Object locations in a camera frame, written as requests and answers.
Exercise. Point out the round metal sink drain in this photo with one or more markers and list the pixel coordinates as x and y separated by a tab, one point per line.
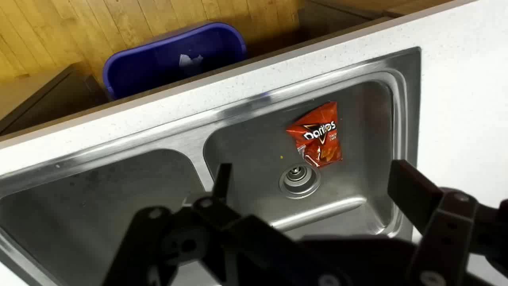
298	179

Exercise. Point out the blue plastic trash bin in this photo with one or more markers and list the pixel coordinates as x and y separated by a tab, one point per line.
159	63

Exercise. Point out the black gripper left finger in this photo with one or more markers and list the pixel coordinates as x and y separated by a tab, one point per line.
174	247

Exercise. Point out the dark wooden furniture block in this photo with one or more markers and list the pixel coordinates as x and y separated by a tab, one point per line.
338	12
47	103

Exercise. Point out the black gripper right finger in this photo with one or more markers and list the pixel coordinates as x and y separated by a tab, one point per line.
449	232

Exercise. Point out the red Doritos snack bag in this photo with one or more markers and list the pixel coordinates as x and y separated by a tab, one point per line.
317	135

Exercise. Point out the stainless steel double sink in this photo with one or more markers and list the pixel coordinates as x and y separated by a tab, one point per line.
248	158

